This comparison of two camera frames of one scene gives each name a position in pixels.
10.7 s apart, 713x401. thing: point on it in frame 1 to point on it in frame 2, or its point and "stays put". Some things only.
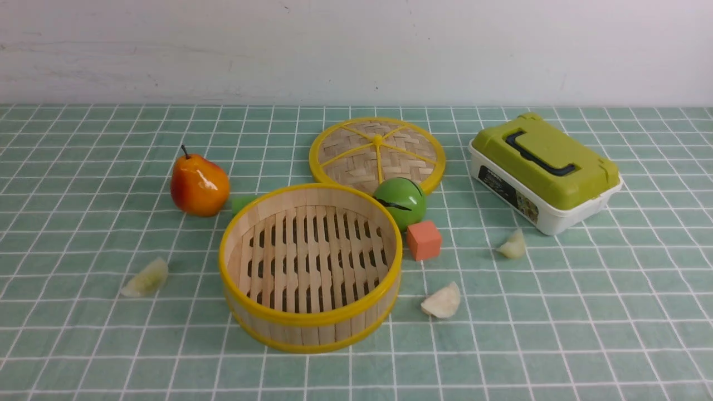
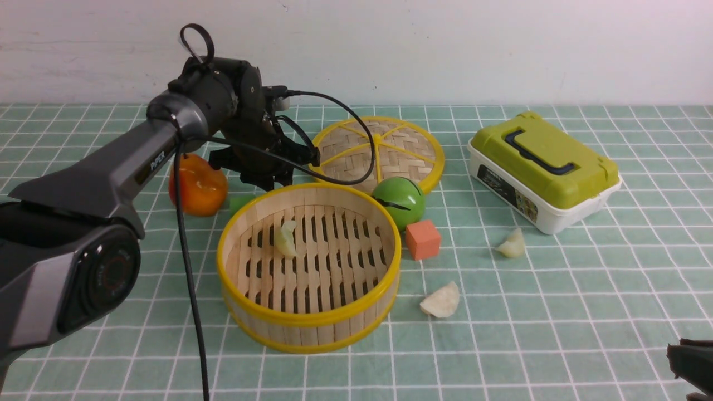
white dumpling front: x=443 y=303 stays put
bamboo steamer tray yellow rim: x=311 y=268 stays put
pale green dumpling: x=149 y=282 to x=284 y=241
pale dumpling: x=516 y=247 stays put
